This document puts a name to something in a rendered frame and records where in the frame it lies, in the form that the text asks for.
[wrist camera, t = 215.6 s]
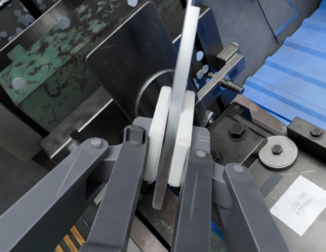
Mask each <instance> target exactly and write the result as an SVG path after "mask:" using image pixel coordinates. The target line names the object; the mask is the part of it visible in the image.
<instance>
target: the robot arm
mask: <svg viewBox="0 0 326 252"><path fill-rule="evenodd" d="M171 92H172V89H171V87H168V86H163V87H162V88H161V91H160V95H159V98H158V102H157V106H156V109H155V113H154V116H153V118H147V117H141V116H138V117H137V118H136V119H134V121H133V124H132V125H128V126H126V127H125V128H124V134H123V143H122V144H119V145H109V144H108V142H107V141H106V140H104V139H102V138H98V137H93V138H89V139H87V140H85V141H84V142H83V143H82V144H81V145H80V146H78V147H77V148H76V149H75V150H74V151H73V152H72V153H71V154H69V155H68V156H67V157H66V158H65V159H64V160H63V161H62V162H60V163H59V164H58V165H57V166H56V167H55V168H54V169H53V170H52V171H50V172H49V173H48V174H47V175H46V176H45V177H44V178H43V179H41V180H40V181H39V182H38V183H37V184H36V185H35V186H34V187H32V188H31V189H30V190H29V191H28V192H27V193H26V194H25V195H24V196H22V197H21V198H20V199H19V200H18V201H17V202H16V203H15V204H13V205H12V206H11V207H10V208H9V209H8V210H7V211H6V212H4V213H3V214H2V215H1V216H0V252H53V251H54V250H55V248H56V247H57V246H58V245H59V243H60V242H61V241H62V240H63V238H64V237H65V236H66V235H67V233H68V232H69V231H70V230H71V228H72V227H73V226H74V225H75V223H76V222H77V221H78V219H79V218H80V217H81V216H82V214H83V213H84V212H85V211H86V209H87V208H88V207H89V206H90V204H91V203H92V202H93V201H94V199H95V198H96V197H97V195H98V194H99V193H100V192H101V190H102V189H103V188H104V187H105V185H106V183H107V186H106V189H105V192H104V194H103V197H102V200H101V202H100V205H99V208H98V211H97V213H96V216H95V219H94V221H93V224H92V227H91V230H90V232H89V235H88V238H87V240H86V242H83V243H82V244H81V247H80V249H79V252H127V248H128V243H129V239H130V234H131V230H132V225H133V220H134V216H135V211H136V207H137V202H138V198H139V193H140V189H141V184H142V179H144V181H148V182H153V181H156V176H157V171H158V166H159V161H160V155H161V150H162V144H163V139H164V133H165V127H166V121H167V115H168V110H169V104H170V98H171ZM195 94H196V93H194V91H190V90H186V92H185V95H184V100H183V105H182V111H181V115H180V120H179V125H178V130H177V135H176V141H175V146H174V151H173V156H172V162H171V167H170V173H169V179H168V184H169V185H170V186H173V187H178V188H179V186H181V188H180V192H179V197H178V205H177V211H176V218H175V224H174V230H173V236H172V242H171V248H170V252H210V248H211V208H212V202H213V203H214V209H215V213H216V216H217V219H218V222H219V226H220V229H221V232H222V235H223V239H224V242H225V245H226V248H227V252H291V250H290V248H289V247H288V245H287V243H286V241H285V239H284V237H283V235H282V233H281V231H280V229H279V227H278V225H277V223H276V221H275V219H274V217H273V215H272V213H271V212H270V210H269V208H268V206H267V204H266V202H265V200H264V198H263V196H262V194H261V192H260V190H259V188H258V186H257V184H256V182H255V180H254V178H253V177H252V175H251V173H250V171H249V170H248V168H246V167H245V166H244V165H242V164H239V163H234V162H233V163H228V164H227V165H226V166H225V167H224V166H222V165H219V164H217V163H216V162H214V161H213V158H212V155H211V154H210V132H209V131H208V129H207V128H204V127H199V126H193V116H194V105H195Z"/></svg>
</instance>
